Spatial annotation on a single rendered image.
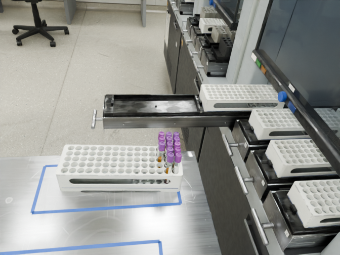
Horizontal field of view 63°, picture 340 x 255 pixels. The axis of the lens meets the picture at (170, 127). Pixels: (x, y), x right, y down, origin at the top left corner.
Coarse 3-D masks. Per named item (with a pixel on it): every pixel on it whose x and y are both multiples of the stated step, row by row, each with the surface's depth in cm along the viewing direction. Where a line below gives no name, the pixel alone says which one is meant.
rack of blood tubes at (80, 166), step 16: (64, 160) 67; (80, 160) 69; (96, 160) 69; (112, 160) 70; (128, 160) 70; (144, 160) 71; (64, 176) 64; (80, 176) 65; (96, 176) 65; (112, 176) 65; (128, 176) 66; (144, 176) 66; (160, 176) 66; (176, 176) 67
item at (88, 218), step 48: (0, 192) 66; (48, 192) 67; (96, 192) 68; (144, 192) 69; (192, 192) 71; (0, 240) 57; (48, 240) 58; (96, 240) 59; (144, 240) 60; (192, 240) 61
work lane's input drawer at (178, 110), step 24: (120, 96) 102; (144, 96) 103; (168, 96) 105; (192, 96) 106; (96, 120) 101; (120, 120) 94; (144, 120) 95; (168, 120) 97; (192, 120) 98; (216, 120) 99
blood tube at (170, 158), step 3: (168, 153) 64; (171, 153) 64; (168, 156) 64; (171, 156) 64; (168, 159) 64; (171, 159) 64; (168, 162) 65; (171, 162) 65; (168, 165) 65; (171, 165) 66; (168, 168) 66; (171, 168) 67; (165, 171) 67; (168, 171) 66; (165, 180) 69; (168, 180) 69; (165, 183) 69
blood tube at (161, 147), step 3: (159, 144) 66; (162, 144) 67; (159, 147) 67; (162, 147) 66; (159, 150) 67; (162, 150) 67; (159, 153) 68; (162, 153) 68; (159, 156) 69; (162, 156) 69; (159, 159) 69; (162, 159) 70
